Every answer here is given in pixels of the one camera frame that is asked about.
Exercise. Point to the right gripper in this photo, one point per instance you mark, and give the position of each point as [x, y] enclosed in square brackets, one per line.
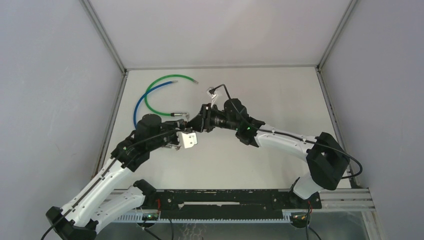
[202, 121]

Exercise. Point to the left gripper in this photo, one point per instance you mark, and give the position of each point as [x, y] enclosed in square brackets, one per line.
[179, 125]

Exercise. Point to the blue cable lock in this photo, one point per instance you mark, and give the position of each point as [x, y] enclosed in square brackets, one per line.
[147, 92]

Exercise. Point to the blue lock keys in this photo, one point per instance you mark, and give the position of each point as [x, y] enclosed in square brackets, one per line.
[175, 147]

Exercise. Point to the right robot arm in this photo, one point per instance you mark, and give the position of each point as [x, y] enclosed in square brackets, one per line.
[326, 160]

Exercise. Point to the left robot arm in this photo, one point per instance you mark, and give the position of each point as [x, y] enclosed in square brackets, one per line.
[84, 216]

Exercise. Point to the green cable lock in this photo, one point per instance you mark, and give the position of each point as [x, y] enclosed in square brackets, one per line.
[171, 100]

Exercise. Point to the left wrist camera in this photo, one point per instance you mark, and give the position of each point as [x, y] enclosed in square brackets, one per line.
[187, 139]

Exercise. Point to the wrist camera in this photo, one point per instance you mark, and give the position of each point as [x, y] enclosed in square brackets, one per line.
[213, 94]
[187, 139]

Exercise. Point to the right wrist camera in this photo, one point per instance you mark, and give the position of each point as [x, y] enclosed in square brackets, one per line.
[213, 94]

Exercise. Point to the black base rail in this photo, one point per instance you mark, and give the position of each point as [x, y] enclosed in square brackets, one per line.
[227, 204]

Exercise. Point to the white cable duct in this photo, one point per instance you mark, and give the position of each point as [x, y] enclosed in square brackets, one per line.
[131, 217]

